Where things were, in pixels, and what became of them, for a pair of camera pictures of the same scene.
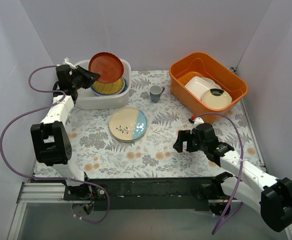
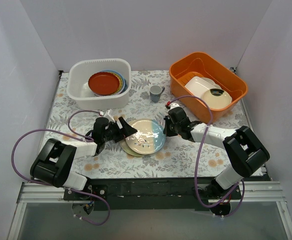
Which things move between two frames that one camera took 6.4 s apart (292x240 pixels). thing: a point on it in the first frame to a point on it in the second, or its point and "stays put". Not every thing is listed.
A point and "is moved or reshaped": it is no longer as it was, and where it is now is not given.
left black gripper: x=81 y=77 to x=119 y=129
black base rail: x=169 y=193 stays put
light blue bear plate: x=125 y=86 to x=123 y=80
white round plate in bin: x=210 y=81 stays put
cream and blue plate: x=128 y=124 is moved or reshaped
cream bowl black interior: x=216 y=98 stays put
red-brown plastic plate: x=110 y=67 to x=104 y=83
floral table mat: x=137 y=141 stays put
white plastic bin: x=86 y=99 stays put
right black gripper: x=186 y=141 to x=169 y=128
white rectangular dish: x=197 y=86 stays put
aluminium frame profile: x=36 y=193 stays put
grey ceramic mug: x=155 y=91 stays put
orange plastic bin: x=204 y=85 stays put
